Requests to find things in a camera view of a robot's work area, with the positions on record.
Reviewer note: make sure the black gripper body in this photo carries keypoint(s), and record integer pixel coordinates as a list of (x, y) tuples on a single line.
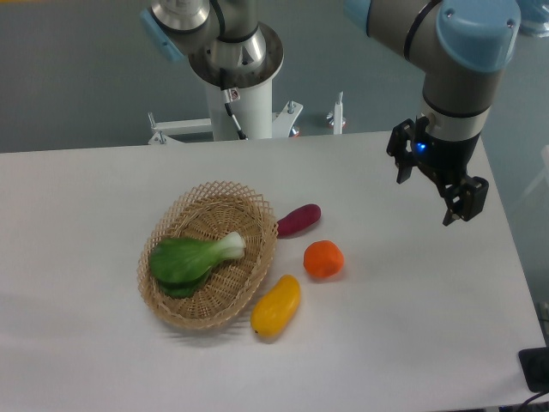
[(443, 162)]

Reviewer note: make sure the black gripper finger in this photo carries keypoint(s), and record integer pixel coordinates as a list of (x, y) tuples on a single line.
[(464, 199), (400, 137)]

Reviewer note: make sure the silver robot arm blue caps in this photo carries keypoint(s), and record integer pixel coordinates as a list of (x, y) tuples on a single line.
[(462, 47)]

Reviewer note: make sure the purple sweet potato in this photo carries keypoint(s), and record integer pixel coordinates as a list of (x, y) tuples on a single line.
[(298, 220)]

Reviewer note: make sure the orange fruit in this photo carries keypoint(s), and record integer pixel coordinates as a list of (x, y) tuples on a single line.
[(323, 259)]

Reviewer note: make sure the black device at table edge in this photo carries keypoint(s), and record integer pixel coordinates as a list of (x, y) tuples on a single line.
[(534, 363)]

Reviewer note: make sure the yellow mango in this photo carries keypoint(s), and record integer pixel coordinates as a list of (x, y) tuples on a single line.
[(276, 308)]

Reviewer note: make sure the woven wicker basket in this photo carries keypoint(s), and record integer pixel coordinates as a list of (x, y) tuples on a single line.
[(208, 212)]

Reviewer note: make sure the green bok choy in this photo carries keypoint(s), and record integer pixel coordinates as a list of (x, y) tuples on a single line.
[(182, 265)]

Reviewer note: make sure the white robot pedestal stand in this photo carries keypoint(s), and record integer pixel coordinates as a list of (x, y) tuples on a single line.
[(234, 113)]

